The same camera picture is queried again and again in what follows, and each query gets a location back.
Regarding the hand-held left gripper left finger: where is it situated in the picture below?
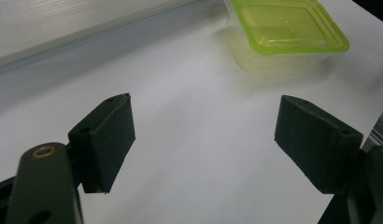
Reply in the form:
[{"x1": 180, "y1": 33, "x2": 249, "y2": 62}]
[{"x1": 67, "y1": 92, "x2": 137, "y2": 194}]

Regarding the green lidded plastic container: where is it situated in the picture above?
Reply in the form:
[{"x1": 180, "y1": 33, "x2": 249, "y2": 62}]
[{"x1": 224, "y1": 0, "x2": 350, "y2": 75}]

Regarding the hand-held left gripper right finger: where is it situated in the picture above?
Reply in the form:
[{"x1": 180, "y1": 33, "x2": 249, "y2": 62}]
[{"x1": 274, "y1": 94, "x2": 364, "y2": 195}]

